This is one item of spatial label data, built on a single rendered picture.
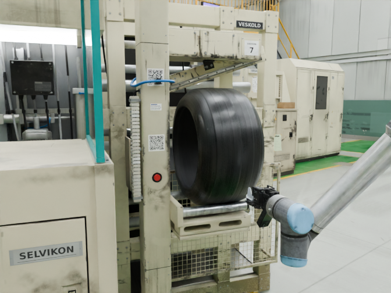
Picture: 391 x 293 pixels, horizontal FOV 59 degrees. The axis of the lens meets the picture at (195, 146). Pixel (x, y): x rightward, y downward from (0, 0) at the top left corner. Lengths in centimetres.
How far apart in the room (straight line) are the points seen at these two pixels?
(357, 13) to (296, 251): 1307
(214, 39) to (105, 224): 133
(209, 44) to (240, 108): 51
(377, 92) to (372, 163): 1211
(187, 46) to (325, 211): 108
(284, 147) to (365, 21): 815
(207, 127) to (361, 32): 1255
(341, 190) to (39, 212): 95
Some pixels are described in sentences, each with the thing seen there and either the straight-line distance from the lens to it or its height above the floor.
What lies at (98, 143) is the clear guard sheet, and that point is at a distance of 80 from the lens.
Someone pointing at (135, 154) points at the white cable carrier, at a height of 117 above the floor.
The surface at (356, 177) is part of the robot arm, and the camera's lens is 128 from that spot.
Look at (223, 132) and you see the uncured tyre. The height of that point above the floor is 128.
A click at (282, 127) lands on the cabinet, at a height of 92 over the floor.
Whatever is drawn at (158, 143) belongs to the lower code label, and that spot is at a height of 121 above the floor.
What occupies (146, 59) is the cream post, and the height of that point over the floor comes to 159.
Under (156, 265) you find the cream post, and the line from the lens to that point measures 172.
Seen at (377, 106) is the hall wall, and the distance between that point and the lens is 1325.
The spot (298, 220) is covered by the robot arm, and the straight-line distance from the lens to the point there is 118.
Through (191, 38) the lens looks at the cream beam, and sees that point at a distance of 189.
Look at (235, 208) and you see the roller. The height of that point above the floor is 90.
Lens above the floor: 141
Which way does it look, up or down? 8 degrees down
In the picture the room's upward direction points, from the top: straight up
